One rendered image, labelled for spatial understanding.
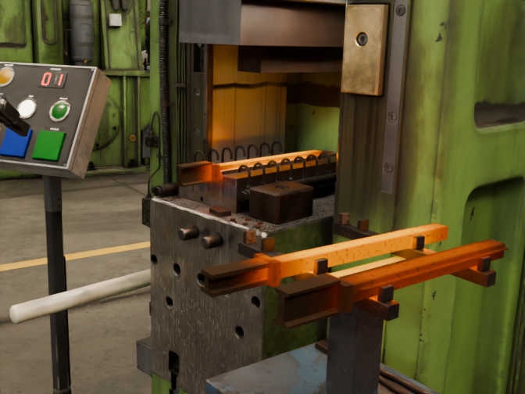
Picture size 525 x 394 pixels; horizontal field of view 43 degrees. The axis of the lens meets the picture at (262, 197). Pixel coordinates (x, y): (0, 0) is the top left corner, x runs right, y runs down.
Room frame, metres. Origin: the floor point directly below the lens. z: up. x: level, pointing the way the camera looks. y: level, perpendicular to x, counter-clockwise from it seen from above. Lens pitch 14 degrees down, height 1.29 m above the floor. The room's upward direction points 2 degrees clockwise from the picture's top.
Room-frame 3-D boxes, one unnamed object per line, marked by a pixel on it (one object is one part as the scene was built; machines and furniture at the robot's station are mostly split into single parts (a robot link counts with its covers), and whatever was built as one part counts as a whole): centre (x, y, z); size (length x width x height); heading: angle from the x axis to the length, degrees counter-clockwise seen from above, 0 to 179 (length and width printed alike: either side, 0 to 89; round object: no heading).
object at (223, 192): (1.62, -0.02, 0.96); 0.42 x 0.20 x 0.09; 136
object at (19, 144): (1.68, 0.63, 1.01); 0.07 x 0.05 x 0.07; 71
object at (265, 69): (1.63, -0.06, 1.24); 0.30 x 0.07 x 0.06; 136
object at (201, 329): (1.59, -0.07, 0.69); 0.56 x 0.38 x 0.45; 136
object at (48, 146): (1.65, 0.53, 1.01); 0.07 x 0.05 x 0.07; 71
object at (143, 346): (1.81, 0.30, 0.36); 0.09 x 0.07 x 0.12; 46
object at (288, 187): (1.39, -0.04, 0.95); 0.12 x 0.08 x 0.06; 136
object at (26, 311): (1.65, 0.44, 0.62); 0.44 x 0.05 x 0.05; 136
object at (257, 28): (1.62, -0.02, 1.32); 0.42 x 0.20 x 0.10; 136
